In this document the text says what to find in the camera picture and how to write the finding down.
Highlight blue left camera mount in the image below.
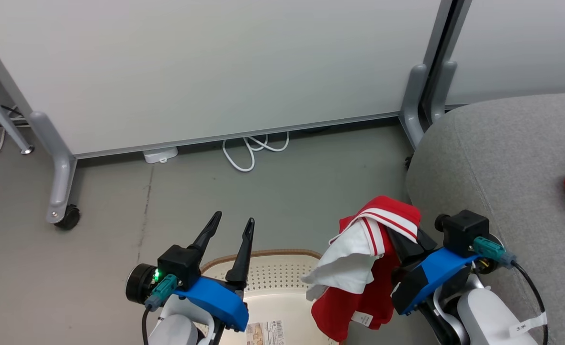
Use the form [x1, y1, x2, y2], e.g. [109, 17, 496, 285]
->
[174, 276, 250, 333]

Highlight wide white partition panel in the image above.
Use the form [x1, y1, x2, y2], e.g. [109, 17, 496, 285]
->
[0, 0, 455, 226]

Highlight white paper cable tag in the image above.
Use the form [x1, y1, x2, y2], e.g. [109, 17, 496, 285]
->
[508, 312, 549, 339]

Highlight red and white striped garment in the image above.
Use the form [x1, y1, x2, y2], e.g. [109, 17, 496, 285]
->
[302, 195, 422, 342]

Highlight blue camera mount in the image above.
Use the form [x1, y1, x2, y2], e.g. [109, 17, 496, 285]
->
[397, 247, 481, 316]
[174, 276, 250, 333]

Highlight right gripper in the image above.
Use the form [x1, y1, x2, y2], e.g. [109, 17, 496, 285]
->
[386, 230, 439, 310]

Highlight printed barcode label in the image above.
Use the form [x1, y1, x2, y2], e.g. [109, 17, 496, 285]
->
[246, 320, 286, 345]

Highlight slanted grey stand leg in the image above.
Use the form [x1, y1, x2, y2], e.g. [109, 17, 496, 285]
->
[0, 72, 35, 156]

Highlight right black cable teal plug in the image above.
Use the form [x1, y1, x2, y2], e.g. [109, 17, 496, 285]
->
[472, 237, 550, 345]

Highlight grey fabric sofa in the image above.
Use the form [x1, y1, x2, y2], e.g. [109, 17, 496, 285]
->
[406, 92, 565, 345]

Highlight black floor cables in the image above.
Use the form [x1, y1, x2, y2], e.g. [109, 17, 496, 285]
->
[0, 104, 28, 134]

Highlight white power adapter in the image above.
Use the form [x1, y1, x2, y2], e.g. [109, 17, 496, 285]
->
[142, 147, 179, 165]

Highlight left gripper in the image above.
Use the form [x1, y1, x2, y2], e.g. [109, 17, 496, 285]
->
[125, 211, 256, 304]

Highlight white looped floor cable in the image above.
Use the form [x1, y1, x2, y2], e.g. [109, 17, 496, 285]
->
[222, 132, 291, 173]

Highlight white partition panel behind sofa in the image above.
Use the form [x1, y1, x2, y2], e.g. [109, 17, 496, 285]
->
[429, 0, 565, 126]

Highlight left black cable teal plug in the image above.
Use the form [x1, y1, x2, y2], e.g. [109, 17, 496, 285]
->
[141, 274, 178, 345]

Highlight cream plastic laundry basket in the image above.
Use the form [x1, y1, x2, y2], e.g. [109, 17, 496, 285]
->
[200, 249, 340, 345]

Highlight black cable teal plug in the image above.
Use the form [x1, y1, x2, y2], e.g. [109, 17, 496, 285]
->
[472, 237, 550, 345]
[141, 274, 178, 345]

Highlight blue right camera mount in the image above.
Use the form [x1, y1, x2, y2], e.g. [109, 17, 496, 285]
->
[397, 247, 481, 316]

